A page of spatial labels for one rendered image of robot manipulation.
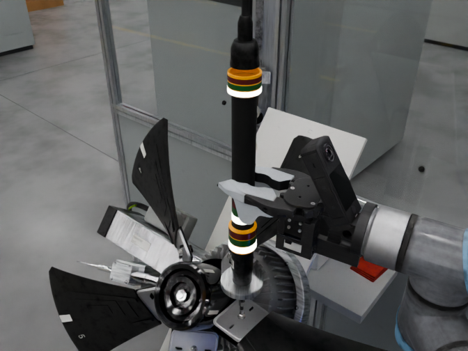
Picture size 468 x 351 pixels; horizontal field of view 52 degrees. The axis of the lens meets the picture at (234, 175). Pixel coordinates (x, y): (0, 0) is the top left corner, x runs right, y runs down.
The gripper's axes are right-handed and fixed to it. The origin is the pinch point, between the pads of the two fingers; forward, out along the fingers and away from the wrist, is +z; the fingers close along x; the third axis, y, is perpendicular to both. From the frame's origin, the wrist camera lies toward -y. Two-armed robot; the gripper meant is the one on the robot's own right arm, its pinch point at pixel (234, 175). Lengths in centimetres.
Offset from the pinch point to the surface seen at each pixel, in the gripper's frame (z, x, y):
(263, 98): 21, 53, 12
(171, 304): 9.6, -4.6, 27.3
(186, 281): 8.3, -1.6, 23.5
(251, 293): -4.5, -2.1, 19.5
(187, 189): 69, 85, 75
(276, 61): 28, 76, 10
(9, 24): 482, 319, 115
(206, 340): 4.1, -2.1, 36.0
